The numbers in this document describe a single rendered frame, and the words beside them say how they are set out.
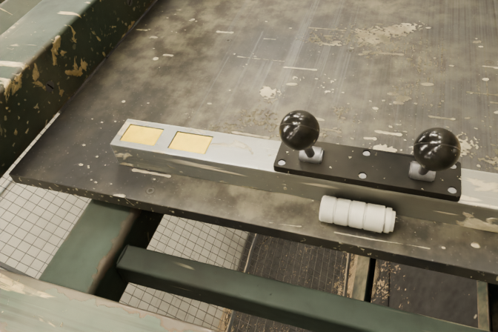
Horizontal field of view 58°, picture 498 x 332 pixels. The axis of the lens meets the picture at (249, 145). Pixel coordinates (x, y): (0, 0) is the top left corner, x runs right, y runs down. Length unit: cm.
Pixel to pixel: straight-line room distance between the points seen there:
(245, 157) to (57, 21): 39
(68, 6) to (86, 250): 41
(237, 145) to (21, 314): 29
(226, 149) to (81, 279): 23
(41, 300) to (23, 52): 38
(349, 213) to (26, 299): 33
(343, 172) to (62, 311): 31
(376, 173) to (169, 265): 27
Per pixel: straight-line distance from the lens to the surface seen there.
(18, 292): 51
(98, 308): 46
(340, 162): 51
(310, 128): 40
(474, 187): 53
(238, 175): 54
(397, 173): 51
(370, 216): 50
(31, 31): 78
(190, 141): 57
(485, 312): 216
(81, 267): 60
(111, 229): 61
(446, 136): 40
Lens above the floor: 163
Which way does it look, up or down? 9 degrees down
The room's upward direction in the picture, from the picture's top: 59 degrees counter-clockwise
